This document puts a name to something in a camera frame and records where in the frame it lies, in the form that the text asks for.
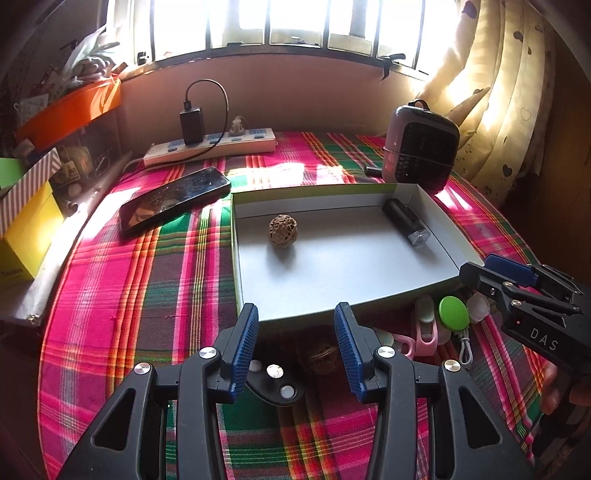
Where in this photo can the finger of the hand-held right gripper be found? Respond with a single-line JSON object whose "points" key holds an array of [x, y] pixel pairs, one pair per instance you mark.
{"points": [[475, 274], [512, 270]]}

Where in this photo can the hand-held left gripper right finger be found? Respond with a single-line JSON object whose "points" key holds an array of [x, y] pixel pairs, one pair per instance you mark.
{"points": [[346, 341]]}

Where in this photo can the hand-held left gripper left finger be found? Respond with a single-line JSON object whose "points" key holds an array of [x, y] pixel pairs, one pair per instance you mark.
{"points": [[244, 341]]}

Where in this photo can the brown walnut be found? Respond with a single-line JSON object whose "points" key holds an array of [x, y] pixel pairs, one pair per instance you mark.
{"points": [[282, 228], [323, 357]]}

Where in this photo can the green lid jar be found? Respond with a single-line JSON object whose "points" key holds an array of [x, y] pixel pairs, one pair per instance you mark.
{"points": [[453, 311]]}

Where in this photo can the black round case white dots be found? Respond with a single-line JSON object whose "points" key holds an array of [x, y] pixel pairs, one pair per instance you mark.
{"points": [[274, 385]]}

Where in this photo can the shallow cardboard box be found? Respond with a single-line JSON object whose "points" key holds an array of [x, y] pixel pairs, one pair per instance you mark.
{"points": [[346, 258]]}

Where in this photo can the person's right hand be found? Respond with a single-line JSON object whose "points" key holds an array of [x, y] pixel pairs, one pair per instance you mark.
{"points": [[554, 387]]}

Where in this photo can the pink clip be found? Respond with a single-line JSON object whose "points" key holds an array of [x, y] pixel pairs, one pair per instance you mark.
{"points": [[401, 344], [425, 337]]}

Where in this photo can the black flashlight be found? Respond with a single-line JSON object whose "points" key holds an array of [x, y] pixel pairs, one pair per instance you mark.
{"points": [[401, 219]]}

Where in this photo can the plaid tablecloth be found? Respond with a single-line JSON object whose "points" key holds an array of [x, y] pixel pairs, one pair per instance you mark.
{"points": [[138, 300]]}

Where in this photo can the pink grey desk heater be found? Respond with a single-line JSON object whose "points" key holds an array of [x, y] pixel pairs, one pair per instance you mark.
{"points": [[418, 147]]}

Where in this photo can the black smartphone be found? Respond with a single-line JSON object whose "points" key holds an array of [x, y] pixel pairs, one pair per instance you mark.
{"points": [[175, 198]]}

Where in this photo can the cream heart print curtain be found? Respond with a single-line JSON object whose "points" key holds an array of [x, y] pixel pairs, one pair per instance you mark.
{"points": [[508, 92]]}

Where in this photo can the white power strip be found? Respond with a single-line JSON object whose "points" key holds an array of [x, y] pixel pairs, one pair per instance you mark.
{"points": [[207, 146]]}

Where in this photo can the small white plug adapter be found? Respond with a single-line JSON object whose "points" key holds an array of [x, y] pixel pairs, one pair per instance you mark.
{"points": [[237, 127]]}

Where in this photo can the black charger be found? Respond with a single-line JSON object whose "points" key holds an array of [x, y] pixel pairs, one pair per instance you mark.
{"points": [[190, 124]]}

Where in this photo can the yellow cardboard box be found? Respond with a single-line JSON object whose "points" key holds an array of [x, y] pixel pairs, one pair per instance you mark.
{"points": [[27, 230]]}

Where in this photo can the striped cardboard box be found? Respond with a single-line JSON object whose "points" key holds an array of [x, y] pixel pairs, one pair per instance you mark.
{"points": [[27, 184]]}

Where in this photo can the orange storage box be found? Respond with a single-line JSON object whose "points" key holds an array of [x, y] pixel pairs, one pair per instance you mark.
{"points": [[69, 110]]}

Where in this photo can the green cardboard box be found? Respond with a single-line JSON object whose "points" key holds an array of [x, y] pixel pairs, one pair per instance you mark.
{"points": [[9, 170]]}

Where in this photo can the window with metal bars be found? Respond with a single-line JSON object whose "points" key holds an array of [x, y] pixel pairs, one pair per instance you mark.
{"points": [[277, 23]]}

